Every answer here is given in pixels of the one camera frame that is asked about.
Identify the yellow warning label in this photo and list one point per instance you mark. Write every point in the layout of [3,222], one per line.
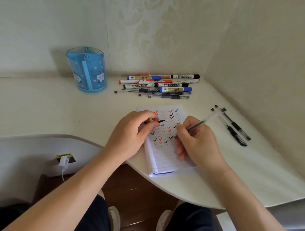
[63,156]

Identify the person's left thumb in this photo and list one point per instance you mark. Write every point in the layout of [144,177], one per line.
[146,134]

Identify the clear black gel pen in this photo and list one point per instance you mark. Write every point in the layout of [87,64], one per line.
[170,93]
[232,131]
[171,96]
[237,126]
[147,90]

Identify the person's left white shoe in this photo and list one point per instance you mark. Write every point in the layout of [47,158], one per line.
[115,219]

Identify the person's right white shoe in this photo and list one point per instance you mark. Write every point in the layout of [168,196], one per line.
[163,220]

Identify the person's white shoe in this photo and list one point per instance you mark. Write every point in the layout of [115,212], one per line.
[115,219]
[163,220]

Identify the person's left hand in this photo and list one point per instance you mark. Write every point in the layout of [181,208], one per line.
[124,138]

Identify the person's left forearm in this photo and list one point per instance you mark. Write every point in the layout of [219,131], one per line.
[71,192]

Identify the lined notebook with check marks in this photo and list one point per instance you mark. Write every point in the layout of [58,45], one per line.
[164,152]

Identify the white desk side panel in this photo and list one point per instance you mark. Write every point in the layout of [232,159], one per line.
[28,164]

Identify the blue plastic pen holder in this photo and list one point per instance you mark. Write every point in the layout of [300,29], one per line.
[88,71]

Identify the white charger plug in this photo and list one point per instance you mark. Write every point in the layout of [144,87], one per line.
[63,162]

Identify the person's right forearm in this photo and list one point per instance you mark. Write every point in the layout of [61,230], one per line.
[238,197]

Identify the person's right thumb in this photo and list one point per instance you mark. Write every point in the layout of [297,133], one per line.
[184,137]

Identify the dark blue shorts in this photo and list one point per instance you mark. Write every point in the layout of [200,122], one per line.
[95,219]

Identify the black pen cap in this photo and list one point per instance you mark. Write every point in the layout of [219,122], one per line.
[157,121]

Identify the pile of whiteboard markers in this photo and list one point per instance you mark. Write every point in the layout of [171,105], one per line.
[152,85]

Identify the person's right hand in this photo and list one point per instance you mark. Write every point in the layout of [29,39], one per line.
[202,147]

